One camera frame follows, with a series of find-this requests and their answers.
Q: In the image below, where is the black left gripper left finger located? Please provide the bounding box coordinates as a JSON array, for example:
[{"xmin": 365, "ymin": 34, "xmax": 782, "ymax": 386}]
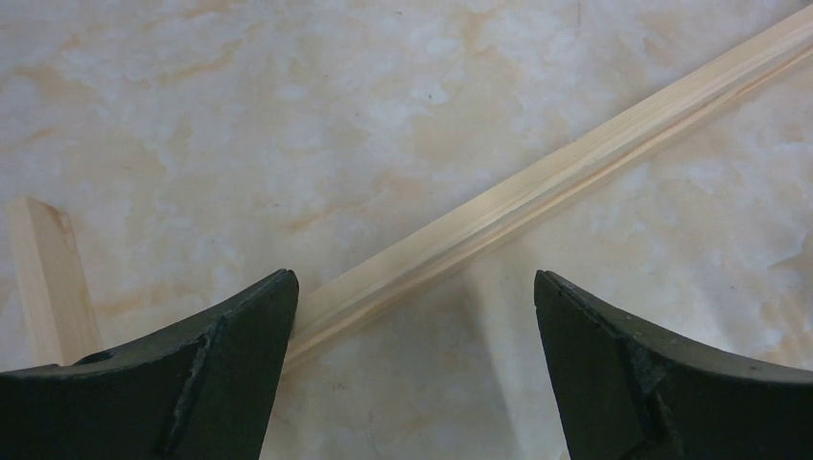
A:
[{"xmin": 1, "ymin": 269, "xmax": 299, "ymax": 459}]

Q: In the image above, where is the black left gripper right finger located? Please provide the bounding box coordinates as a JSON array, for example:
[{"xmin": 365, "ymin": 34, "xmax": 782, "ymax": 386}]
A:
[{"xmin": 534, "ymin": 271, "xmax": 812, "ymax": 459}]

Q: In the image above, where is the wooden drying rack frame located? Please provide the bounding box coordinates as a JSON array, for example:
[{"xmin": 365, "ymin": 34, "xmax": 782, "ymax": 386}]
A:
[{"xmin": 7, "ymin": 7, "xmax": 812, "ymax": 369}]

